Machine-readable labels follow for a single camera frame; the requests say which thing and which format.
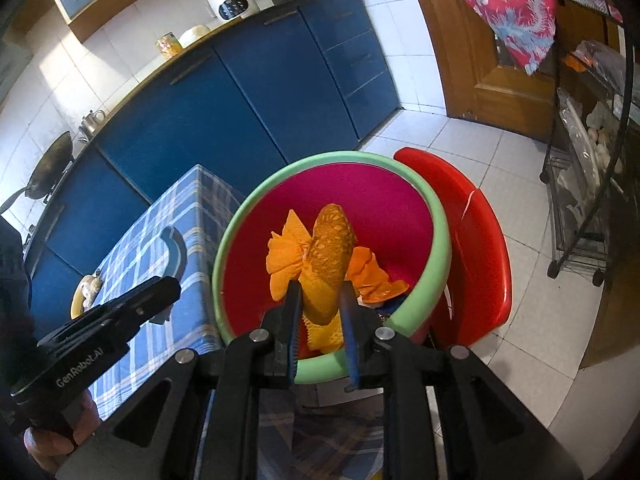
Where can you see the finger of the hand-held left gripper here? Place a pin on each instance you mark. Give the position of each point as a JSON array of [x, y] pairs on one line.
[[150, 297]]

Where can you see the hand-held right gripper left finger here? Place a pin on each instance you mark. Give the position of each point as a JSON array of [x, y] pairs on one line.
[[292, 350]]

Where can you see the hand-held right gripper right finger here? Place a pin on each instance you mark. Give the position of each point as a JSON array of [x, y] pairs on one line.
[[352, 355]]

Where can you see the orange plastic bag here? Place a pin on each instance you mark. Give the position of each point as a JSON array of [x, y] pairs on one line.
[[287, 260]]

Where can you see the orange foam net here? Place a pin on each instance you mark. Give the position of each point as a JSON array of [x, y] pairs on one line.
[[327, 260]]

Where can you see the green rimmed red basin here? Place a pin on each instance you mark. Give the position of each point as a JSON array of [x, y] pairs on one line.
[[350, 185]]

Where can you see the person's left hand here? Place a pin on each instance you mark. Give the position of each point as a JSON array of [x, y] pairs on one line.
[[50, 452]]

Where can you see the garlic bulb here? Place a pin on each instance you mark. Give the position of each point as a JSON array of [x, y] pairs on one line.
[[92, 287]]

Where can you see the yellow banana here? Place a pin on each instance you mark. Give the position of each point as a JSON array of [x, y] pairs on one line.
[[76, 305]]

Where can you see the person's dark clothing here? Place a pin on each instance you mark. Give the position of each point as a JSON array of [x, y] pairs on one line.
[[12, 285]]

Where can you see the blue checked tablecloth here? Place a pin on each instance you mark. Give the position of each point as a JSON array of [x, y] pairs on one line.
[[210, 200]]

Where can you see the black wok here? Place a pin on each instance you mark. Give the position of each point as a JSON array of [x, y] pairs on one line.
[[47, 165]]

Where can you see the red plastic stool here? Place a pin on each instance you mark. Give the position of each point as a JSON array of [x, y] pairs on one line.
[[475, 240]]

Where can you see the steel teapot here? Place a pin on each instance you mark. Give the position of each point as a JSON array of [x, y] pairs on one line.
[[92, 121]]

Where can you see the blue base cabinets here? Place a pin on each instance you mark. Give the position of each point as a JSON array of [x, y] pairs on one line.
[[225, 100]]

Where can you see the yellow tin can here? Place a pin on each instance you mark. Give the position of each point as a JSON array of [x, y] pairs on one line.
[[170, 45]]

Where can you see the wooden door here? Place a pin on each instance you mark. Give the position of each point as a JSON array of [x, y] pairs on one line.
[[465, 75]]

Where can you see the red floral cloth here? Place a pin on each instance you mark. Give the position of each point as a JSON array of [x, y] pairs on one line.
[[515, 5]]

